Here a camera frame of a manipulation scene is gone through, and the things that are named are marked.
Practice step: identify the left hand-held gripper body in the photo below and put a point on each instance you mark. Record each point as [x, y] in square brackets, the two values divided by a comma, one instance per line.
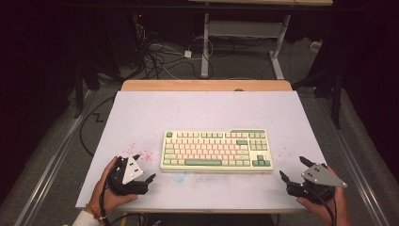
[120, 185]

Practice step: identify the white power strip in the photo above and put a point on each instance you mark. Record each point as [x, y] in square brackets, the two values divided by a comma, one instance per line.
[315, 46]

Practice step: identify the person's right hand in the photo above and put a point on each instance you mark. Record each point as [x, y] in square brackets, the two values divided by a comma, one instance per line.
[340, 210]

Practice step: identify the cream and green keyboard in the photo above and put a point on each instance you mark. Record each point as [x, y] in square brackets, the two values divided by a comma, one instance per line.
[216, 150]

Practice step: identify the white board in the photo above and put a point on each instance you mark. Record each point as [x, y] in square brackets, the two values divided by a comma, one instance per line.
[204, 109]

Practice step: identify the white metal desk frame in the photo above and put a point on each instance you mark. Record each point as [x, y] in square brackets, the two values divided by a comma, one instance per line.
[241, 29]

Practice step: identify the black metal stand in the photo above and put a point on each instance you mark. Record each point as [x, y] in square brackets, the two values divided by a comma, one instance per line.
[78, 94]
[336, 100]

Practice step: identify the white power adapter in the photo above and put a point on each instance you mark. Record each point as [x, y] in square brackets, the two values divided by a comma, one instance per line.
[188, 54]

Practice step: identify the person's left hand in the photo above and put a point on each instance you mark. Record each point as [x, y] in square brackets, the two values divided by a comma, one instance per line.
[109, 201]

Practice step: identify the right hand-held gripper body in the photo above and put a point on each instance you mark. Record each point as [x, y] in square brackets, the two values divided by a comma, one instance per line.
[323, 175]

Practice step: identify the aluminium floor rail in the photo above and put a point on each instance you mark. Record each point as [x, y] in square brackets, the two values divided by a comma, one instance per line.
[354, 163]
[53, 163]

